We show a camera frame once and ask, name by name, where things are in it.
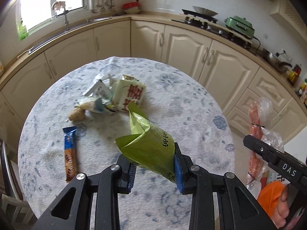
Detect kitchen window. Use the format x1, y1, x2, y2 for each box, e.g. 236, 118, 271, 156
17, 0, 94, 37

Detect steel wok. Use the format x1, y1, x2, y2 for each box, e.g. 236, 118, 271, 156
192, 5, 219, 16

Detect green electric cooker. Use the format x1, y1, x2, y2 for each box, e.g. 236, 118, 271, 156
225, 16, 256, 40

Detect cream kitchen base cabinets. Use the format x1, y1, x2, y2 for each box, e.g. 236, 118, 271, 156
0, 12, 307, 149

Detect green snack bag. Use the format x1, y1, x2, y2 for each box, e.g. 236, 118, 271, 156
115, 100, 178, 184

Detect steel pot black handle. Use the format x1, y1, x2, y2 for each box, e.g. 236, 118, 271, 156
261, 48, 293, 73

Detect large cream lattice door cabinet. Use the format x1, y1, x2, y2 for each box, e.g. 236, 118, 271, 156
270, 0, 307, 36

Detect orange plastic bag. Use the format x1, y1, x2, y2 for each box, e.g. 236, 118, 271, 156
257, 181, 286, 218

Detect black power cable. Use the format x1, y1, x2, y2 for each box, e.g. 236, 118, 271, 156
253, 37, 264, 53

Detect white blue wrapper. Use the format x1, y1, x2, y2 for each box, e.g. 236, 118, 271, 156
74, 96, 120, 116

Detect black glass gas stove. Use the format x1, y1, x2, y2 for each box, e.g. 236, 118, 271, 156
171, 17, 255, 47

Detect steel faucet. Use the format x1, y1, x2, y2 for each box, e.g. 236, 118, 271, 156
56, 10, 71, 31

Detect red plastic basin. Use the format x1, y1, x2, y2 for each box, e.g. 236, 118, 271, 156
123, 1, 141, 9

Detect white grey carton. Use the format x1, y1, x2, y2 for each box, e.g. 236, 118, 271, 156
83, 74, 116, 101

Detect clear plastic bag red contents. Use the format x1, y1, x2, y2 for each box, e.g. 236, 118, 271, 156
247, 97, 285, 190

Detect blue orange snack bar wrapper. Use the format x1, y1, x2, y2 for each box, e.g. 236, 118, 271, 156
63, 126, 78, 181

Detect white wall socket with plug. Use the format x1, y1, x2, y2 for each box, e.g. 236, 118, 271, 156
276, 50, 293, 61

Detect steel kitchen sink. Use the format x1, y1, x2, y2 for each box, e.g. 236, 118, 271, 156
29, 17, 113, 54

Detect white blue floral tablecloth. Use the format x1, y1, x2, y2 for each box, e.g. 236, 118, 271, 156
18, 56, 235, 230

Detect silver black electric griddle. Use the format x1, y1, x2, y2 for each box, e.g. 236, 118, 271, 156
0, 139, 15, 192

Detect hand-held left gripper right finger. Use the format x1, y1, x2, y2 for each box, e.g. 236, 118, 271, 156
174, 143, 276, 230

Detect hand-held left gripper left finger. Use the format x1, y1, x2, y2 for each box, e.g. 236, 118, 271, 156
31, 154, 137, 230

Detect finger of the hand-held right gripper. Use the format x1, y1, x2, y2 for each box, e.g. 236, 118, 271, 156
243, 135, 285, 164

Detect brown food scrap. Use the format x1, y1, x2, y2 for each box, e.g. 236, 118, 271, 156
68, 109, 85, 121

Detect group of condiment bottles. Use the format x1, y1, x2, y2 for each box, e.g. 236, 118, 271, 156
286, 63, 307, 101

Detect person's right hand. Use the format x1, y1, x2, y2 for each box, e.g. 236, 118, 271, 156
273, 186, 294, 229

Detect white storage rack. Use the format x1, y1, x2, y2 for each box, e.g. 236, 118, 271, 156
0, 189, 29, 223

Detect green dish soap bottle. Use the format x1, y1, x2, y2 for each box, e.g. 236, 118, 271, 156
17, 20, 29, 41

